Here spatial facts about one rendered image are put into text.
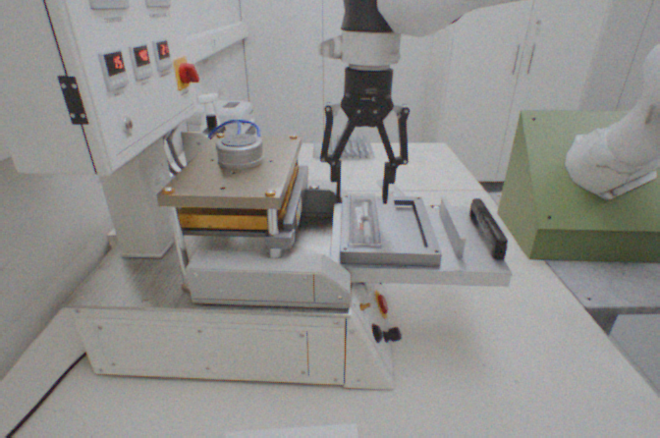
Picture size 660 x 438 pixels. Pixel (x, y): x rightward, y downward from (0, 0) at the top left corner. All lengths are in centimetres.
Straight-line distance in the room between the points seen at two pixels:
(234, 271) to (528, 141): 86
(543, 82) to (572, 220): 203
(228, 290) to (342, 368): 24
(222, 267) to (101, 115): 26
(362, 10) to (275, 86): 260
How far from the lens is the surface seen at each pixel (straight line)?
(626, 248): 124
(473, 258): 70
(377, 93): 59
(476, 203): 79
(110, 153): 58
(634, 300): 114
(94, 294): 75
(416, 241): 70
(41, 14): 56
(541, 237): 111
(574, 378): 89
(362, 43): 57
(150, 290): 72
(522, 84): 302
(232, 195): 57
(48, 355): 96
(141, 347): 77
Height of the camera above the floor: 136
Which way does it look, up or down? 27 degrees down
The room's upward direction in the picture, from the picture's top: straight up
